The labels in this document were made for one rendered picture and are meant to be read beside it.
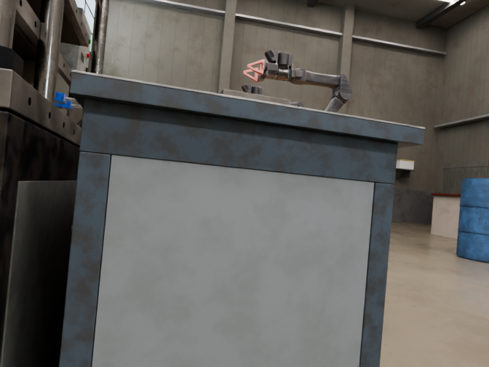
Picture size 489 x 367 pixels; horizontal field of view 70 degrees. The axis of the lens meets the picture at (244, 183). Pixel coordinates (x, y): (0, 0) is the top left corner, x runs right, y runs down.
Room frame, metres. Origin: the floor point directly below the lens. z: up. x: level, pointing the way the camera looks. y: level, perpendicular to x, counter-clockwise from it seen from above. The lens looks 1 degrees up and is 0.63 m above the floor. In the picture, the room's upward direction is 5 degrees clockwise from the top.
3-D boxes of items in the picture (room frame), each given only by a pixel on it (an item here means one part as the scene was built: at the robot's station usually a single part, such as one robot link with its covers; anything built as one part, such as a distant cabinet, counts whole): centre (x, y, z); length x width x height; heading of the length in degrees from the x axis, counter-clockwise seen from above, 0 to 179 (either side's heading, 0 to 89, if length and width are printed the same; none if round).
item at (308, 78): (1.73, -0.33, 1.17); 0.30 x 0.09 x 0.12; 101
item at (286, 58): (1.70, -0.17, 1.24); 0.12 x 0.09 x 0.12; 101
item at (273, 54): (1.68, -0.07, 1.26); 0.07 x 0.06 x 0.11; 11
